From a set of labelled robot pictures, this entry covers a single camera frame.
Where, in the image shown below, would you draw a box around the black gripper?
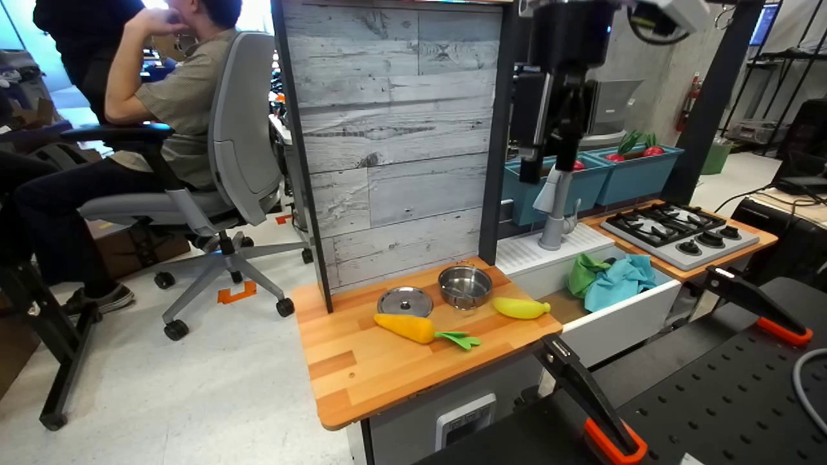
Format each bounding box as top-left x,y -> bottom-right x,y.
516,0 -> 603,185

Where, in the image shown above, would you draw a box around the orange toy carrot green leaves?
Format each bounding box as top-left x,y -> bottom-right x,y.
372,309 -> 484,354

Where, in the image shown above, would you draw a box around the green toy vegetables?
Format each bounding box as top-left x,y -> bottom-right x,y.
613,128 -> 662,159

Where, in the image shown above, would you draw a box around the grey toy faucet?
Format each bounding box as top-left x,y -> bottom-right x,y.
533,163 -> 581,252

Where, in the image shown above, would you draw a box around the grey toy stove top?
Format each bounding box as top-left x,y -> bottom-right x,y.
599,200 -> 763,274

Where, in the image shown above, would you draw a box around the silver metal pot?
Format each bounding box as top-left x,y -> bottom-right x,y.
436,264 -> 493,313

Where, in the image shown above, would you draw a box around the yellow toy banana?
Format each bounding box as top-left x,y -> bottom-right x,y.
488,295 -> 556,323

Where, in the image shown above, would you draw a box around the white toy sink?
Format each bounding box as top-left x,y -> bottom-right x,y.
496,222 -> 684,368

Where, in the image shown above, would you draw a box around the grey laptop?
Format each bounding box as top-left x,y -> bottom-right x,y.
581,76 -> 647,146

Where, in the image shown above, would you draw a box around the teal plastic bin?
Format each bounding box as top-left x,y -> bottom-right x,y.
501,153 -> 613,231
591,141 -> 687,208

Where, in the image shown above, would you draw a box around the red fire extinguisher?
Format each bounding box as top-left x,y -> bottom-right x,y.
678,70 -> 702,135

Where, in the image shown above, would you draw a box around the green cloth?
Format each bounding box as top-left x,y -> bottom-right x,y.
564,251 -> 613,303

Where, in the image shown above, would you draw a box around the grey wood-pattern back panel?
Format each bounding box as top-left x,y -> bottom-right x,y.
282,0 -> 507,295

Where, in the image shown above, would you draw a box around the teal cloth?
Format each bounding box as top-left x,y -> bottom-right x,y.
581,252 -> 666,315

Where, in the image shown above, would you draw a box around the wooden board under stove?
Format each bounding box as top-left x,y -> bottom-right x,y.
581,197 -> 780,286

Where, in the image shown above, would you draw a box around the blue monitor screen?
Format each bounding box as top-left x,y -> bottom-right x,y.
748,0 -> 785,51

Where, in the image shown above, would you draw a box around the black office chair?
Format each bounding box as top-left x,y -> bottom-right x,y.
770,95 -> 827,198

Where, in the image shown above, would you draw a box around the black clamp orange tip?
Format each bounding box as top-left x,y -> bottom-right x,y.
700,264 -> 817,352
531,336 -> 652,465

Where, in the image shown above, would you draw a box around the wooden counter top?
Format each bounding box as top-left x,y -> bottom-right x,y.
292,255 -> 564,434

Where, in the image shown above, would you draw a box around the grey cabinet with drawer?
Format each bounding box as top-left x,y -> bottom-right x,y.
360,349 -> 558,465

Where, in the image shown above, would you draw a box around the grey office chair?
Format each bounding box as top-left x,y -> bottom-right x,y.
74,27 -> 317,344

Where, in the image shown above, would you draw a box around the standing person dark clothes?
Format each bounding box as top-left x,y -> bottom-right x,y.
32,0 -> 147,127

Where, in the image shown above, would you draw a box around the seated person olive shirt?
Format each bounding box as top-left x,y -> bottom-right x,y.
9,0 -> 245,318

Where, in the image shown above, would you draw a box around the black desk leg stand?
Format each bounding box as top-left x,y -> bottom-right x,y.
0,247 -> 98,434

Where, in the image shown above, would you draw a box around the black panel edge post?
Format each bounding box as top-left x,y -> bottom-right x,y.
475,0 -> 531,268

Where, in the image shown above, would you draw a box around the black frame post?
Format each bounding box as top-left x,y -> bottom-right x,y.
660,0 -> 767,207

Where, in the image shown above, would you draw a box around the orange bracket on floor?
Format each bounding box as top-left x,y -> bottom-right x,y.
215,278 -> 261,306

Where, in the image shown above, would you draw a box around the white cable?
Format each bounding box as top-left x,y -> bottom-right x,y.
790,345 -> 827,437

